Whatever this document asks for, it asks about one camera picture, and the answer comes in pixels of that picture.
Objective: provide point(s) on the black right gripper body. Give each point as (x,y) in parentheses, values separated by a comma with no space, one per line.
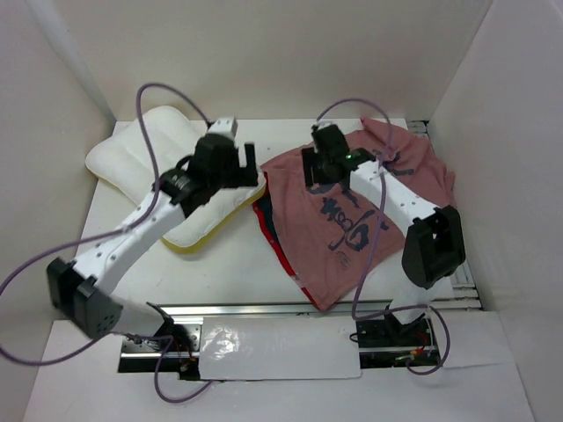
(323,162)

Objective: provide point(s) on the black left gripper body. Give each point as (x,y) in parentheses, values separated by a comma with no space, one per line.
(229,178)

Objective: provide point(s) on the red and pink patterned pillowcase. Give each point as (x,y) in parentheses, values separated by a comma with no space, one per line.
(325,236)

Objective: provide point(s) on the white pillow with yellow edge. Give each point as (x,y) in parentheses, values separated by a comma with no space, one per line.
(123,161)

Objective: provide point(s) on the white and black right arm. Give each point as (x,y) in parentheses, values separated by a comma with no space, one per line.
(434,244)

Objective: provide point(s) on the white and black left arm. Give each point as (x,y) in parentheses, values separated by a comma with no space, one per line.
(82,289)

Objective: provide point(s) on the white glossy cover plate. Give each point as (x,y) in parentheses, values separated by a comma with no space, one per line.
(278,348)

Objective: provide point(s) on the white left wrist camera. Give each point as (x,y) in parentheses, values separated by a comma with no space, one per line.
(224,126)

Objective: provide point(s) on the aluminium table edge rail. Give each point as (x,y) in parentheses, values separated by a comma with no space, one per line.
(253,310)

